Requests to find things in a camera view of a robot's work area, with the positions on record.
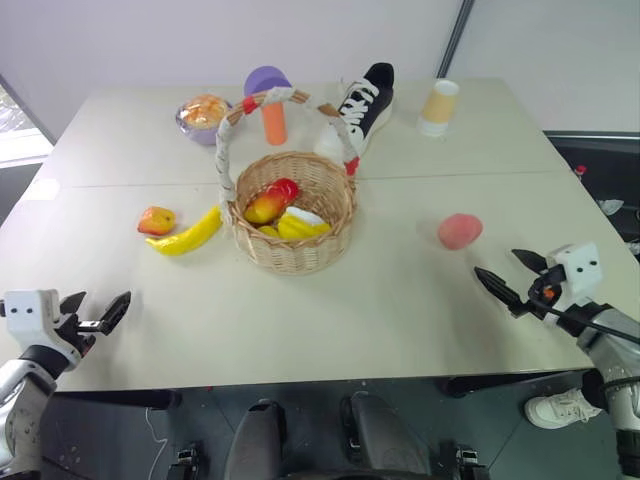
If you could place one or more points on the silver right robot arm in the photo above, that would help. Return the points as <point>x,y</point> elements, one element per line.
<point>617,370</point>

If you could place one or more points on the yellow white cut fruit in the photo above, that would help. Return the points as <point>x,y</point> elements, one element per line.
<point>300,225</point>

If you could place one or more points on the large red yellow mango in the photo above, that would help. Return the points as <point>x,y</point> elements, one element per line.
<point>270,200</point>

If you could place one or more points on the red capped bottle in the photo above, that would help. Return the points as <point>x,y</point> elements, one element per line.
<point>580,170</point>

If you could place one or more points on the yellow banana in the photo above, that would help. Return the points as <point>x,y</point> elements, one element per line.
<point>187,237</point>

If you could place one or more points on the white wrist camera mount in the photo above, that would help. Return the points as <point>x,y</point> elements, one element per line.
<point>27,312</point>
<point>580,272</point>

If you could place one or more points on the pink peach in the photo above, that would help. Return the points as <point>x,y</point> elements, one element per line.
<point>460,231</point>

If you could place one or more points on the black side furniture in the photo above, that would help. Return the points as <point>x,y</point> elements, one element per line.
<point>600,165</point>

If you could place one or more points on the orange cylinder with purple cap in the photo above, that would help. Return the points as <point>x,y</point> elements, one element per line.
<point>272,105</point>

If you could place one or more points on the black table frame bar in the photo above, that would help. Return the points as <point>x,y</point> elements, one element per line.
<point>510,384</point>

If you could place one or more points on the black and white sneaker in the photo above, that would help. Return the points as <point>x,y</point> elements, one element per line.
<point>360,115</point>

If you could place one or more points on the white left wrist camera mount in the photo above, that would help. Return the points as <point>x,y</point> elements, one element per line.
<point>27,312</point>

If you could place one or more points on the crumpled white wrapper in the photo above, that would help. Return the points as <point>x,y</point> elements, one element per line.
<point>611,205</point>

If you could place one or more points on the purple bowl with chips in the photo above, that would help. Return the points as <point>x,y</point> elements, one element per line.
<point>202,120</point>

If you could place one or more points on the small red yellow fruit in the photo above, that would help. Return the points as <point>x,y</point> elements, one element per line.
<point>156,220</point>

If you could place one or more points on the white shoe of bystander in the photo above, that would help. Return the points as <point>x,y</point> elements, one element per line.
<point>557,407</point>

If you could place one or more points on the window with grey frame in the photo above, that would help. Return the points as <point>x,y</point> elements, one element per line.
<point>17,125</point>

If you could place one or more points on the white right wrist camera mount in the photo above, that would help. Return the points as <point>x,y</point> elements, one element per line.
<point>580,272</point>

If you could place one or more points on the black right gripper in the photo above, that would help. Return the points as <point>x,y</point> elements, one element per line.
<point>542,295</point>

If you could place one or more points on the wicker basket with handle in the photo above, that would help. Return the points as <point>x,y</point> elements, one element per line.
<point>300,245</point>

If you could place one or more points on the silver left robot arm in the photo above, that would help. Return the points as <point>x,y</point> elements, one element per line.
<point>20,400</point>

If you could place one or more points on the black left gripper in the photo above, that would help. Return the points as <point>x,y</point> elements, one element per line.
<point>75,336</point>

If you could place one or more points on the stacked paper cups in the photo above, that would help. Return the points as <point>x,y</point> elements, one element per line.
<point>439,107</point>

